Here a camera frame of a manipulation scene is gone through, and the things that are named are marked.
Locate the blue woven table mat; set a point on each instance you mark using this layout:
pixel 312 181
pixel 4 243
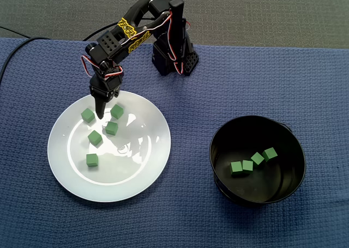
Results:
pixel 191 226

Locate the small green cube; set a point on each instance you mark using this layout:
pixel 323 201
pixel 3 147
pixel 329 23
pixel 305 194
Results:
pixel 88 115
pixel 117 111
pixel 236 168
pixel 95 138
pixel 247 166
pixel 91 160
pixel 269 154
pixel 111 128
pixel 257 158

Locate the black round metal container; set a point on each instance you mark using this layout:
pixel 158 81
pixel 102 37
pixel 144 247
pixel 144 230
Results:
pixel 272 188

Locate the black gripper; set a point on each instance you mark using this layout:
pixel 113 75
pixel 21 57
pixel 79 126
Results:
pixel 100 98

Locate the white round plate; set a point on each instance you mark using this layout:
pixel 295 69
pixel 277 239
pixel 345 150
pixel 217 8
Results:
pixel 114 182

